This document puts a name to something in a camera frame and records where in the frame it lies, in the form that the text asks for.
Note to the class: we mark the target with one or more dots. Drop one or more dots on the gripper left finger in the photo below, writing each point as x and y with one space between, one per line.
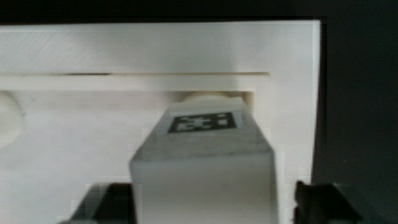
106 207

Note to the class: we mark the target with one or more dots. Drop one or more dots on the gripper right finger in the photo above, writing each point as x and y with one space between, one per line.
325 207

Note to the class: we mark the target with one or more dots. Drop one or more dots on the white leg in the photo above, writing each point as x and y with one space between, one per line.
204 168

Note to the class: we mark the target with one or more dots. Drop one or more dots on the white square tabletop tray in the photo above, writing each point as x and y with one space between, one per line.
88 116

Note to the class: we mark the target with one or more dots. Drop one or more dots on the white right rail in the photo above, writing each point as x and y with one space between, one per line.
227 56

